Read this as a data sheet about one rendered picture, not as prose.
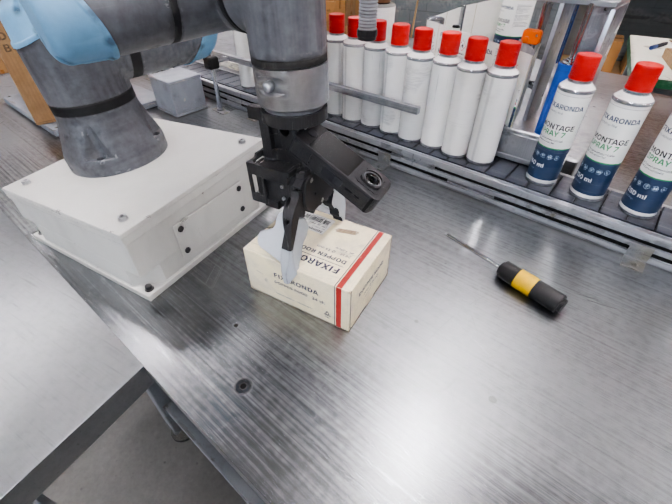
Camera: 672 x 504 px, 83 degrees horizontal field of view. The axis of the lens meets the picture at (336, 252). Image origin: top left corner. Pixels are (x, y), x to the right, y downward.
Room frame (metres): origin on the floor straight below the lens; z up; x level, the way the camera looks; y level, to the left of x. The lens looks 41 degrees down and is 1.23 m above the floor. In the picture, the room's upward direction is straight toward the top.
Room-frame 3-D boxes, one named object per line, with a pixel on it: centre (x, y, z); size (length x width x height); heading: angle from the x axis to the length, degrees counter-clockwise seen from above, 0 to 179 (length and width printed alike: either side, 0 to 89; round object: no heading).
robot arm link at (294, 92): (0.41, 0.05, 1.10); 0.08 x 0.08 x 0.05
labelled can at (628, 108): (0.55, -0.42, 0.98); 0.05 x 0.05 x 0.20
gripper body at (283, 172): (0.41, 0.05, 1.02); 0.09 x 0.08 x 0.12; 60
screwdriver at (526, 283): (0.41, -0.24, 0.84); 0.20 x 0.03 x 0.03; 38
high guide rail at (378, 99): (1.07, 0.25, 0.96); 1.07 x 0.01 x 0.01; 50
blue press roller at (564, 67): (0.66, -0.37, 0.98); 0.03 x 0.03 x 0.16
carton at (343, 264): (0.40, 0.02, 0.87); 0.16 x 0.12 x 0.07; 60
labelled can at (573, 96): (0.60, -0.37, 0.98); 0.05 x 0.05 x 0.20
